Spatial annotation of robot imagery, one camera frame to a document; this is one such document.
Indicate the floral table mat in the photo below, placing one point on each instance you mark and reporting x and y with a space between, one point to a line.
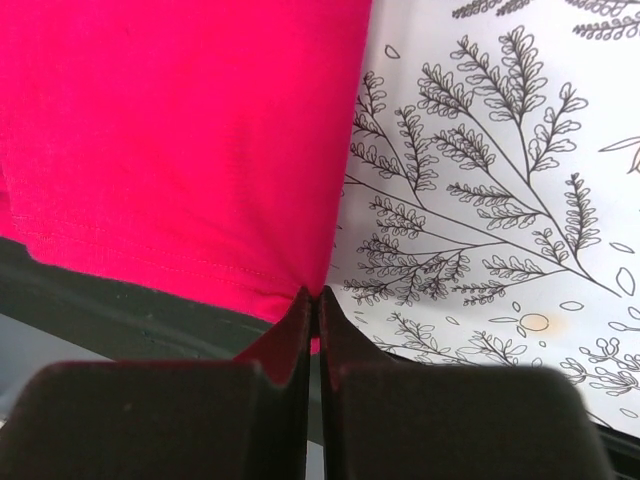
490 212

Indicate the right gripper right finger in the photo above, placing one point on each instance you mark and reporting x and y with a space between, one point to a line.
386 418

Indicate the magenta t shirt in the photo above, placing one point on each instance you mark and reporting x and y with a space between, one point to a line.
197 148

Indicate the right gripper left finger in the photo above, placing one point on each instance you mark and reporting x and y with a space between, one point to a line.
244 418

